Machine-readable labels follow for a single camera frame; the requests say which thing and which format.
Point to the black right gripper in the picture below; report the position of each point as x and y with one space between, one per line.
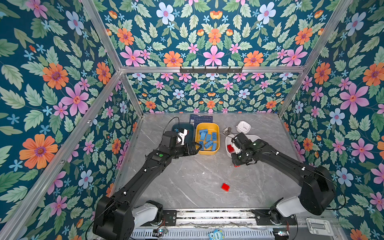
237 153

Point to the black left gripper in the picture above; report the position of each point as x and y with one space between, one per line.
186 152

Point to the red lego small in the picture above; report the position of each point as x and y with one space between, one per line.
230 149

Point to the light blue square lego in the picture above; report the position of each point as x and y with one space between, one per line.
203 136

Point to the light blue long lego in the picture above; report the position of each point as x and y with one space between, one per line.
203 131

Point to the red lego bottom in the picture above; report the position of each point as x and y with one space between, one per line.
225 187

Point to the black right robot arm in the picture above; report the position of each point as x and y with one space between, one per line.
317 189

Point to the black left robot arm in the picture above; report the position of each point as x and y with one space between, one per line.
118 216

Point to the teal plastic bin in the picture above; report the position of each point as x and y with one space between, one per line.
188 131

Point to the white plastic bin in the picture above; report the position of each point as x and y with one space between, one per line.
228 141

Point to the dark blue card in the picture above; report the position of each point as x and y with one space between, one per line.
197 119

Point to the small grey clip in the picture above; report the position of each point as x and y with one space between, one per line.
227 131

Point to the white round device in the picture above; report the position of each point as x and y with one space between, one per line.
243 127

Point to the blue toy figure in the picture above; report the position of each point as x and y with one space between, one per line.
216 235

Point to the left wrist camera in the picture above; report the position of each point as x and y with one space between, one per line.
182 133

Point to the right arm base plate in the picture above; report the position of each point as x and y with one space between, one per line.
264 217

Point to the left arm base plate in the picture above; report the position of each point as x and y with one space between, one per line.
169 218

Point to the metal hook rail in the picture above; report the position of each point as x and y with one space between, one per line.
211 70

